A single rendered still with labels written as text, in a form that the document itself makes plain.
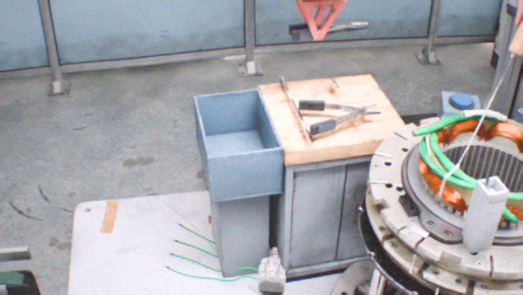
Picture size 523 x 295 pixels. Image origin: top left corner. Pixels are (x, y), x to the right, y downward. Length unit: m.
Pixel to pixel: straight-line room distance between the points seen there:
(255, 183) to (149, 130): 1.93
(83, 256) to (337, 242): 0.46
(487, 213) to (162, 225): 0.69
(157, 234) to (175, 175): 1.38
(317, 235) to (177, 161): 1.65
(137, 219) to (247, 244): 0.27
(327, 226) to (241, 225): 0.14
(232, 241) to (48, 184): 1.68
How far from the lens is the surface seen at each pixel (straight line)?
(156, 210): 1.23
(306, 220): 1.00
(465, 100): 1.11
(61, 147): 2.83
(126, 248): 1.17
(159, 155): 2.68
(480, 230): 0.71
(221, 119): 1.05
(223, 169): 0.90
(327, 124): 0.90
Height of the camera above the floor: 1.60
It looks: 37 degrees down
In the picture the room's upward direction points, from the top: straight up
